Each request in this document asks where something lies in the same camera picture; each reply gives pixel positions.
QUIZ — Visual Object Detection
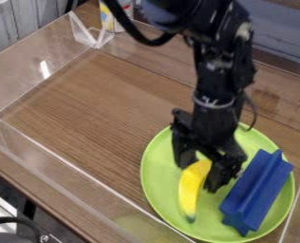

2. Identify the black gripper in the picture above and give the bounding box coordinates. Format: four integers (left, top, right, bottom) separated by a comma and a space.
170, 94, 247, 194

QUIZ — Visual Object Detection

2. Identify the yellow toy banana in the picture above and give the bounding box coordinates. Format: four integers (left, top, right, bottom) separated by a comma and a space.
178, 159, 213, 222

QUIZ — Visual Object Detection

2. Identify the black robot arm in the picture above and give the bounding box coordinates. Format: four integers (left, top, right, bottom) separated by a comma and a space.
103, 0, 257, 193

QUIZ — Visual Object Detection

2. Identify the green round plate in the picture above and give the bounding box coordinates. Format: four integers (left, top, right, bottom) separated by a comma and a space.
139, 128, 294, 243

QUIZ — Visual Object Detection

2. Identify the blue plastic block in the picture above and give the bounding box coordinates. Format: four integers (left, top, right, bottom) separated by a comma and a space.
218, 149, 293, 237

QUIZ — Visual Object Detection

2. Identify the clear acrylic enclosure wall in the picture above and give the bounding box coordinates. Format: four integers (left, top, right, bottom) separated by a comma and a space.
0, 3, 300, 243

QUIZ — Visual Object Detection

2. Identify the clear acrylic corner bracket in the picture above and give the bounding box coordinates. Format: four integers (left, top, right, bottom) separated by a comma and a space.
68, 11, 114, 49

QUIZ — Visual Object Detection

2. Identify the black cable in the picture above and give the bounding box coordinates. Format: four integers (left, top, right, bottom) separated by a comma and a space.
0, 215, 42, 243

